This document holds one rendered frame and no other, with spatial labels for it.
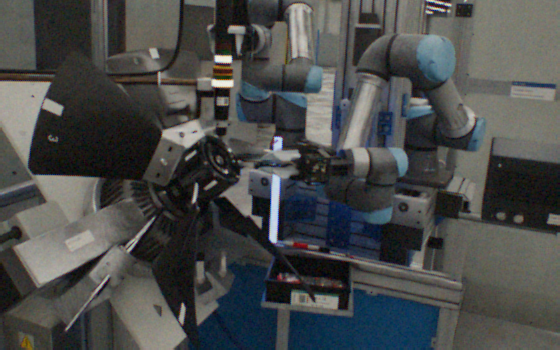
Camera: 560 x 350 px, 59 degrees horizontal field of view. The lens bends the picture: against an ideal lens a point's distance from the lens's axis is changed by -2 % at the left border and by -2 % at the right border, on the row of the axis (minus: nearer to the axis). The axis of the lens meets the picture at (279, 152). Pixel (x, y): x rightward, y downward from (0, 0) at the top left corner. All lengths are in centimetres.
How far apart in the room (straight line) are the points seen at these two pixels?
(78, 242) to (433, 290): 94
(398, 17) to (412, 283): 96
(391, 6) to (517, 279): 172
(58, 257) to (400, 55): 93
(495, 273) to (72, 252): 246
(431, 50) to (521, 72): 148
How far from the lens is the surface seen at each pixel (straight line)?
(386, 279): 149
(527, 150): 134
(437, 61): 134
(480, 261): 300
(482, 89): 278
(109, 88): 95
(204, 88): 110
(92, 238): 96
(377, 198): 129
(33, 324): 127
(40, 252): 89
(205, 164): 99
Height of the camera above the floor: 148
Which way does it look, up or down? 13 degrees down
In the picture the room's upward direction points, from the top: 3 degrees clockwise
